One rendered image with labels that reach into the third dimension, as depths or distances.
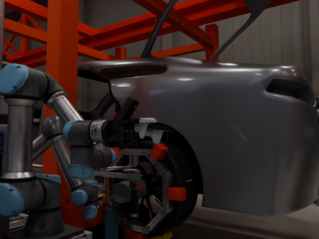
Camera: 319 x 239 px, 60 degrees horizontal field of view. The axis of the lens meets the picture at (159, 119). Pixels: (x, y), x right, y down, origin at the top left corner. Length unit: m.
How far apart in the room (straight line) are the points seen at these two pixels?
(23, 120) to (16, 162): 0.15
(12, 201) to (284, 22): 5.98
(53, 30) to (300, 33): 5.01
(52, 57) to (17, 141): 1.15
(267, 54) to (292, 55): 0.48
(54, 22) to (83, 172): 1.48
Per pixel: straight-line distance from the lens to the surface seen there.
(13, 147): 1.10
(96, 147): 1.05
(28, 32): 4.39
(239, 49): 6.50
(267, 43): 6.35
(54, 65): 2.12
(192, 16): 4.62
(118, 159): 1.99
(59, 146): 1.44
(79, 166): 0.94
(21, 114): 1.10
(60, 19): 2.18
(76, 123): 0.95
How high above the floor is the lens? 1.19
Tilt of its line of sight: 4 degrees up
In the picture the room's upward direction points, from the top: straight up
